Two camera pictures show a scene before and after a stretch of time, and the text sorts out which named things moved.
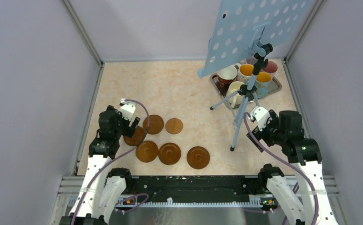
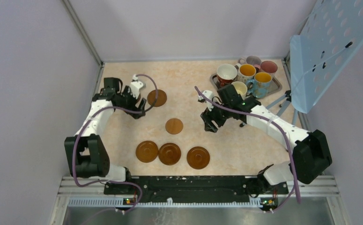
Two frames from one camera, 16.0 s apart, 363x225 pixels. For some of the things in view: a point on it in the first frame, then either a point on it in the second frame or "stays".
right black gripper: [259, 134] to [208, 116]
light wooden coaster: [174, 126] stays
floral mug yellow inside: [245, 71] stays
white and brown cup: [227, 75] stays
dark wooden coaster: [198, 157] stays
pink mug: [271, 68] stays
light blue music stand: [240, 25] to [333, 30]
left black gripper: [128, 130] to [136, 116]
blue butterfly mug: [262, 84] stays
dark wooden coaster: [169, 153] stays
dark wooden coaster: [156, 124] to [160, 100]
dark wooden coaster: [146, 151] stays
